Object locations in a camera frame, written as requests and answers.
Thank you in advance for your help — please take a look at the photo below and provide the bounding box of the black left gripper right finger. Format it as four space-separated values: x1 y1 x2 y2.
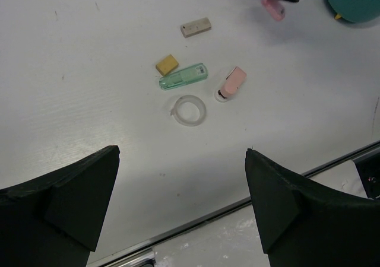
245 149 379 266

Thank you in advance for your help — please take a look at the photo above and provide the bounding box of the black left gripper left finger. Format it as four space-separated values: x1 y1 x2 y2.
1 145 120 266

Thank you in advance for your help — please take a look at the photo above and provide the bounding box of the pink correction tape dispenser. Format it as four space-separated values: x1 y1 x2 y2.
261 0 286 21

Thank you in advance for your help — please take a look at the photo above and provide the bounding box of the grey rectangular eraser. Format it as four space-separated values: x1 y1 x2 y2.
180 17 212 38

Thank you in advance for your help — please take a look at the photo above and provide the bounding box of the green correction tape dispenser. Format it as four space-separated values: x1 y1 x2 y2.
159 63 208 90

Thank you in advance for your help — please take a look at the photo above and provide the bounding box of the yellow eraser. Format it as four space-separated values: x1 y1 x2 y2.
155 55 179 76

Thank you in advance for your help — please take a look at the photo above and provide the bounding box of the clear tape roll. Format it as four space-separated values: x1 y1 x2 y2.
170 95 207 127

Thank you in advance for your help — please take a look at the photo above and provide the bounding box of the aluminium table rail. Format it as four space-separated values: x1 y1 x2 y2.
88 137 379 266

